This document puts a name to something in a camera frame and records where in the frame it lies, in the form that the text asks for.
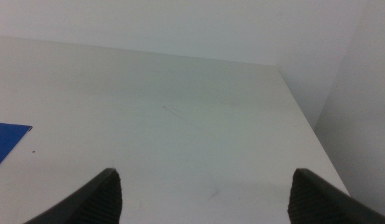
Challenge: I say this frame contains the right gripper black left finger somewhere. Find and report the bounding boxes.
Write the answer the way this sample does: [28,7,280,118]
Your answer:
[23,167,123,224]

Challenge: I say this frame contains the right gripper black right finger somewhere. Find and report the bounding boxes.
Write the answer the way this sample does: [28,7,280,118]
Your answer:
[287,167,385,224]

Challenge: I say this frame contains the blue rectangular mat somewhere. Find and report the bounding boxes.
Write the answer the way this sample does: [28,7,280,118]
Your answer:
[0,121,33,172]

